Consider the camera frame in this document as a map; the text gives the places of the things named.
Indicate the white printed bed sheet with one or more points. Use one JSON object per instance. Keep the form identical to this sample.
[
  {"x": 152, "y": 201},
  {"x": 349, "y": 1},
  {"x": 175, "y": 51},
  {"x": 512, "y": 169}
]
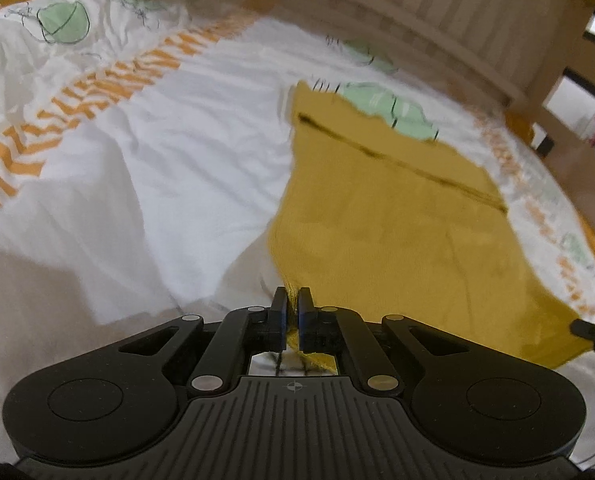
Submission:
[{"x": 127, "y": 160}]

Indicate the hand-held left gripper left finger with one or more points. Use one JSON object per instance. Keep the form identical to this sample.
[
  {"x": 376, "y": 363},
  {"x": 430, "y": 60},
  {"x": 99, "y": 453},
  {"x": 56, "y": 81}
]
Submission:
[{"x": 278, "y": 320}]

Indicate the wooden bed frame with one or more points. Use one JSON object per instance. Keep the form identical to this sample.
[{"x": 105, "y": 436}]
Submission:
[{"x": 427, "y": 5}]

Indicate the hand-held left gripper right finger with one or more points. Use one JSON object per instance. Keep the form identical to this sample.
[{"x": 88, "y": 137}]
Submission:
[{"x": 305, "y": 320}]

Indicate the yellow knit sweater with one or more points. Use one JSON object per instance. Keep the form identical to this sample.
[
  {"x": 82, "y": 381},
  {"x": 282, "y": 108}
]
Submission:
[{"x": 402, "y": 220}]

